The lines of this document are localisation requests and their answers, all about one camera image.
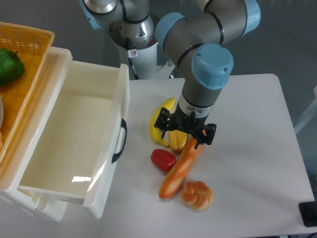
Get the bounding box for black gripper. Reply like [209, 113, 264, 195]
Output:
[154, 105, 216, 149]

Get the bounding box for long orange baguette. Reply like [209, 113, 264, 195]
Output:
[158, 137, 203, 199]

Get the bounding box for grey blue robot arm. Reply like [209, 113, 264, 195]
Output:
[79, 0, 261, 145]

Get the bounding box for round knotted bread roll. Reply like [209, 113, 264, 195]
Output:
[180, 181, 214, 212]

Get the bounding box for yellow banana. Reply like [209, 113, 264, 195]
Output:
[149, 97, 176, 149]

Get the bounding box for red bell pepper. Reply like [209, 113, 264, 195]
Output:
[151, 149, 176, 172]

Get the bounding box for white plastic drawer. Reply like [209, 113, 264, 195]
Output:
[19, 61, 130, 219]

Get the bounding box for black device at table edge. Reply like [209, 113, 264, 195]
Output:
[299, 201, 317, 227]

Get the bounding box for orange woven plastic basket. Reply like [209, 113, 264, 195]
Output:
[0, 22, 54, 176]

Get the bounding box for white plastic drawer cabinet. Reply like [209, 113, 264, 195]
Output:
[0, 47, 72, 221]

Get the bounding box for green bell pepper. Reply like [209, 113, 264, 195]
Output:
[0, 48, 25, 86]

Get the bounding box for dark blue drawer handle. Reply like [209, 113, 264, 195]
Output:
[111, 118, 127, 164]

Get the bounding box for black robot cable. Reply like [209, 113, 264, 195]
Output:
[125, 37, 141, 80]

